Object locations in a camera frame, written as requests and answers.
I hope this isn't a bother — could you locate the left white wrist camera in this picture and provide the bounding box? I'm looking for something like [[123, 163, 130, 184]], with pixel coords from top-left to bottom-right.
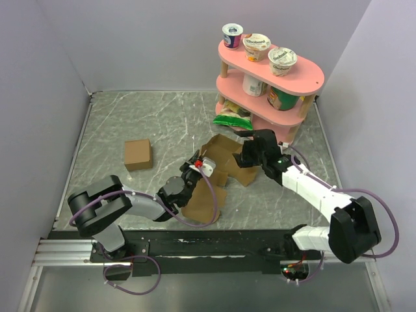
[[190, 157, 216, 177]]

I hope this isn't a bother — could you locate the white container middle shelf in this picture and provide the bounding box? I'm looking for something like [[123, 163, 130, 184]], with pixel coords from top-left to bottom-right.
[[242, 73, 267, 97]]

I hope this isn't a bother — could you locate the green snack bag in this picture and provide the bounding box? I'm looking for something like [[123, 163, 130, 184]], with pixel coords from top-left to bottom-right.
[[213, 100, 254, 131]]

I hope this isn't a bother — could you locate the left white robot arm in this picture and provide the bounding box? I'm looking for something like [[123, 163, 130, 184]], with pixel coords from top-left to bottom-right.
[[68, 159, 208, 261]]

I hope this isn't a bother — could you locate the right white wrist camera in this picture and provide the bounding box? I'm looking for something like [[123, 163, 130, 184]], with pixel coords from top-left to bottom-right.
[[278, 141, 290, 150]]

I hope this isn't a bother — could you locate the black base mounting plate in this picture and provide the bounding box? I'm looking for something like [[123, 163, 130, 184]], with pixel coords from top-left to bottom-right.
[[90, 229, 321, 277]]

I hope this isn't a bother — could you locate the small folded cardboard box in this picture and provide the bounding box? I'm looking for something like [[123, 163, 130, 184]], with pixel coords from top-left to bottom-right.
[[124, 138, 153, 172]]

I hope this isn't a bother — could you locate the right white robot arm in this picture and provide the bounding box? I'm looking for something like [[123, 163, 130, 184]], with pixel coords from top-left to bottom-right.
[[234, 129, 382, 264]]

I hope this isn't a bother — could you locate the Chobani white yogurt cup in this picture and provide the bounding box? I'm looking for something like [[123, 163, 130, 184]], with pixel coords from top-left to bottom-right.
[[268, 47, 298, 77]]

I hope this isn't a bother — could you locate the green can middle shelf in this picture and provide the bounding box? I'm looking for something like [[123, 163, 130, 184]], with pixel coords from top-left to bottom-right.
[[267, 86, 300, 111]]

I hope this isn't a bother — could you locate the Chobani peach yogurt cup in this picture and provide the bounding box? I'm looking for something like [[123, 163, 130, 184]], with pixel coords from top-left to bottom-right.
[[242, 33, 271, 62]]

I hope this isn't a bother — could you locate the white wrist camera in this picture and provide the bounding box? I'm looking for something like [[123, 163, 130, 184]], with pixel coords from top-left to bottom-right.
[[190, 157, 216, 177], [278, 141, 290, 150]]

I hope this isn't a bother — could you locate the white blue yogurt cup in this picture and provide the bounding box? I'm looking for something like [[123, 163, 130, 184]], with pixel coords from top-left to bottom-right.
[[222, 23, 244, 49]]

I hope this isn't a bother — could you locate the pink three-tier shelf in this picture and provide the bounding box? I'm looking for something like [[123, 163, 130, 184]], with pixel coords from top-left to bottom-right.
[[214, 39, 326, 151]]

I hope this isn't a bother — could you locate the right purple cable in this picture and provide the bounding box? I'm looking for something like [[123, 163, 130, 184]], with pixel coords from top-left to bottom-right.
[[285, 145, 400, 283]]

